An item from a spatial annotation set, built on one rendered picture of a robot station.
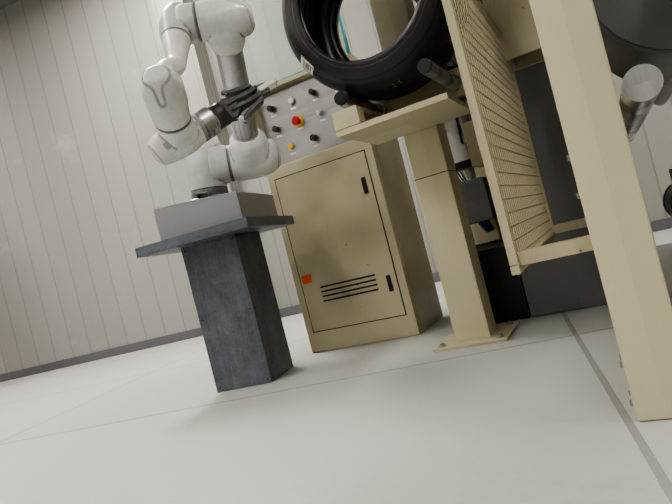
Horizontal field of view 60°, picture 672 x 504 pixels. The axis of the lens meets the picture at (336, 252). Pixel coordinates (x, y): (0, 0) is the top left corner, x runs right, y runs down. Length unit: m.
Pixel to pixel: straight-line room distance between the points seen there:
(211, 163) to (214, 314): 0.62
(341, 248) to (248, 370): 0.69
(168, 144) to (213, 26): 0.57
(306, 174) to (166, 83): 1.21
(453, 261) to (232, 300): 0.89
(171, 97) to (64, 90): 4.87
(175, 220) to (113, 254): 3.72
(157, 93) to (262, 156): 0.90
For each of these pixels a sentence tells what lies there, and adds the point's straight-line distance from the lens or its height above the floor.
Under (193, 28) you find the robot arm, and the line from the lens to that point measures 2.17.
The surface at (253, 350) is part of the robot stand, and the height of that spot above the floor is 0.14.
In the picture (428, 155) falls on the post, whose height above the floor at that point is 0.69.
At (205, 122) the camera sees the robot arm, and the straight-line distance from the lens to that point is 1.78.
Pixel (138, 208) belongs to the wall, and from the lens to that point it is 5.89.
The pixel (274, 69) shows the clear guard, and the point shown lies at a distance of 2.87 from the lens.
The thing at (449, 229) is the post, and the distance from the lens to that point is 2.13.
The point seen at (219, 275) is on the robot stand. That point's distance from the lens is 2.40.
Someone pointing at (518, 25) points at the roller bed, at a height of 0.99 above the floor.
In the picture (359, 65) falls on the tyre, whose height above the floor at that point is 0.97.
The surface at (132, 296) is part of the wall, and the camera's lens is 6.00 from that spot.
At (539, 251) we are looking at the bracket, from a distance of 1.22.
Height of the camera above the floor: 0.43
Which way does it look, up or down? level
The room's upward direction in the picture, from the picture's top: 14 degrees counter-clockwise
